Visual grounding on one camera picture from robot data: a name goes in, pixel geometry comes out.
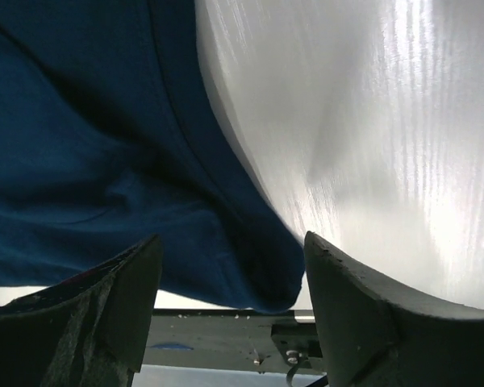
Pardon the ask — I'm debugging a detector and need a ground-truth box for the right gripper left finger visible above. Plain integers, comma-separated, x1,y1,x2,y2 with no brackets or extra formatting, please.
0,236,163,386

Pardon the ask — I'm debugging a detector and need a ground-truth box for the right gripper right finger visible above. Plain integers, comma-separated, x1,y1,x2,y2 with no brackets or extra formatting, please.
304,232,484,386

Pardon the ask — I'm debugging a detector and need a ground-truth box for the navy blue t shirt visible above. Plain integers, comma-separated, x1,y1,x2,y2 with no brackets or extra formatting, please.
0,1,304,313

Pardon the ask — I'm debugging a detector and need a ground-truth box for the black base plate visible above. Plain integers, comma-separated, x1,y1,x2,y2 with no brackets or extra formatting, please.
143,309,325,375

